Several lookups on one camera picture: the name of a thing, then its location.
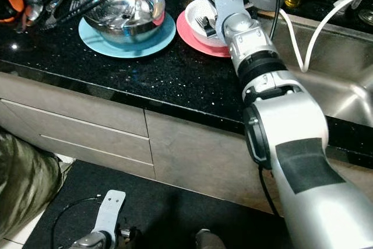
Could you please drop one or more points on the grey cabinet door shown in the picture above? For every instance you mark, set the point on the grey cabinet door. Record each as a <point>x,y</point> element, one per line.
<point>210,155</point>

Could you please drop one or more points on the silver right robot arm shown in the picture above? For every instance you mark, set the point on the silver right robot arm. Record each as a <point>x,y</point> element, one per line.
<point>297,121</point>

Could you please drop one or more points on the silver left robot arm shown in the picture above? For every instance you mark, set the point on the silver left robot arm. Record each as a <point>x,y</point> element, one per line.
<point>90,242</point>

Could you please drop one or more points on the pink plate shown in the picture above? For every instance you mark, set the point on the pink plate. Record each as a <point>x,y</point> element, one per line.
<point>189,39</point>

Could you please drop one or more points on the grey robot foot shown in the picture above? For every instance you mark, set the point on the grey robot foot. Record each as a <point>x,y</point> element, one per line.
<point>210,240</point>

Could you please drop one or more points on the white bowl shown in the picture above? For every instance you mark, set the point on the white bowl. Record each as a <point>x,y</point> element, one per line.
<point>195,33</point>

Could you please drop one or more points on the light blue plate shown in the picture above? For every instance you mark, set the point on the light blue plate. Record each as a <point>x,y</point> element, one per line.
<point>151,48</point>

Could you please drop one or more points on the black floor mat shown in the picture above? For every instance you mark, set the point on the black floor mat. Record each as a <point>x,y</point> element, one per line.
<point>169,214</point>

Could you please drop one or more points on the stainless steel bowl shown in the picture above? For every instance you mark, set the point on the stainless steel bowl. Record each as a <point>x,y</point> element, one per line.
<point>122,13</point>

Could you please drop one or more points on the stainless steel sink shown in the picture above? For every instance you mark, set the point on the stainless steel sink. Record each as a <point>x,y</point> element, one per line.
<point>344,86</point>

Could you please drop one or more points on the grey cabinet drawer front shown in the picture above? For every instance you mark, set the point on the grey cabinet drawer front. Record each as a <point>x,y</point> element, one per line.
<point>70,100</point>
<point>93,138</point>
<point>116,164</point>

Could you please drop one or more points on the person's leg in green trousers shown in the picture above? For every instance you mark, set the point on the person's leg in green trousers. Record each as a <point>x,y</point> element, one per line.
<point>29,179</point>

